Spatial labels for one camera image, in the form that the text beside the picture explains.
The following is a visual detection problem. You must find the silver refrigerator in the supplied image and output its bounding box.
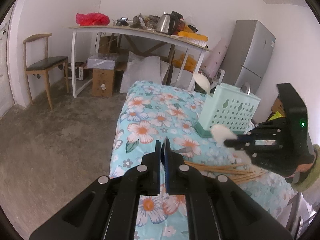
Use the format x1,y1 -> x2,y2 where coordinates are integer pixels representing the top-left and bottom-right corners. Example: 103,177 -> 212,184
220,20 -> 276,94

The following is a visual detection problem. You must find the metal spoon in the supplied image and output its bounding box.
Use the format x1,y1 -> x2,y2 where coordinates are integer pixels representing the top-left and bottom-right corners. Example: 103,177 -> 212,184
175,146 -> 194,156

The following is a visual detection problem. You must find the white microwave oven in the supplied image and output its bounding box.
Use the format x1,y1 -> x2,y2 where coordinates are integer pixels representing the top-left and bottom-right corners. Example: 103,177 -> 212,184
75,61 -> 91,81

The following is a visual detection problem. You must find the steel electric kettle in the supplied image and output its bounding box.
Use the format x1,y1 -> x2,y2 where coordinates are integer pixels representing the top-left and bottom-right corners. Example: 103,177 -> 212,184
156,12 -> 178,35

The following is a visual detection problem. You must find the cardboard box by wall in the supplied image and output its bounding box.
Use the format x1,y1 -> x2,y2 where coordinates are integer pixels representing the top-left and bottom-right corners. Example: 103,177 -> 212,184
271,97 -> 285,116

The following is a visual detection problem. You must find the person's right hand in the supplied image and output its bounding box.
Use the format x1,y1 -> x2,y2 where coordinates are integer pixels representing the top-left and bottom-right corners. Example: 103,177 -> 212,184
293,164 -> 314,183

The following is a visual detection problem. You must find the wooden chopstick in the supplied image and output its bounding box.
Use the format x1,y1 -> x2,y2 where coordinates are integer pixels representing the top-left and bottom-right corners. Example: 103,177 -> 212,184
231,171 -> 265,180
194,166 -> 265,175
185,161 -> 245,170
234,174 -> 263,184

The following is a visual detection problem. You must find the pink rolled mat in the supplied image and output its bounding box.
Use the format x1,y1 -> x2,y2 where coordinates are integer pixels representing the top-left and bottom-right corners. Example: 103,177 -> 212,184
201,38 -> 228,79

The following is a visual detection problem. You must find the white ceramic spoon in basket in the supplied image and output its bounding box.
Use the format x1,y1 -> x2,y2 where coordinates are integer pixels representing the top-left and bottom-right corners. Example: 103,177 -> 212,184
193,73 -> 211,95

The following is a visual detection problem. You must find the white sack under table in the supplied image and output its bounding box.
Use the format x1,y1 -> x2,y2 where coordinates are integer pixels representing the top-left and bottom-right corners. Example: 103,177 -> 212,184
119,51 -> 162,93

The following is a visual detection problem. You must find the red plastic bag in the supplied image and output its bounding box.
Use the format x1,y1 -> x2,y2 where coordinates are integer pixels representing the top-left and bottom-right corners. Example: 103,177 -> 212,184
75,12 -> 110,26

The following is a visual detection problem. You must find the wooden chair dark seat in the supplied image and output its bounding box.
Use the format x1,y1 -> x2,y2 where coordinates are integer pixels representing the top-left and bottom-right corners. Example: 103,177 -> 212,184
23,33 -> 69,110

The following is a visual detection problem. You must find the white long table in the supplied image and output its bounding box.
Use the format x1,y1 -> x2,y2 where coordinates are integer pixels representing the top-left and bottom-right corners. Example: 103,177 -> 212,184
70,25 -> 210,98

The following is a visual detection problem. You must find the yellow plastic bag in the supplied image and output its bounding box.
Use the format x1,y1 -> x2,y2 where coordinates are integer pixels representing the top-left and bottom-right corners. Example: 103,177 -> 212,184
172,54 -> 197,72

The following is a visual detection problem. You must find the green white rice bag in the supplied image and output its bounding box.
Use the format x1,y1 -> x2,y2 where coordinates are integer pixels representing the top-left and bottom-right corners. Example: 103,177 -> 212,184
269,111 -> 285,121

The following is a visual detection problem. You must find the floral blue tablecloth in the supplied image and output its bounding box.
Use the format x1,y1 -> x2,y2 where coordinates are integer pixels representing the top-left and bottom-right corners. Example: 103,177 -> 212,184
109,80 -> 298,240

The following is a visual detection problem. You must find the cardboard box under table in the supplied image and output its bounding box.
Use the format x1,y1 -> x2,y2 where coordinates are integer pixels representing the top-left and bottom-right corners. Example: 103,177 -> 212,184
92,69 -> 115,98

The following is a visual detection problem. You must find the mint green utensil basket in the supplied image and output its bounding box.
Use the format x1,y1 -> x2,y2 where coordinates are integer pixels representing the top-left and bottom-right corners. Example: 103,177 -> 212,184
194,83 -> 260,138

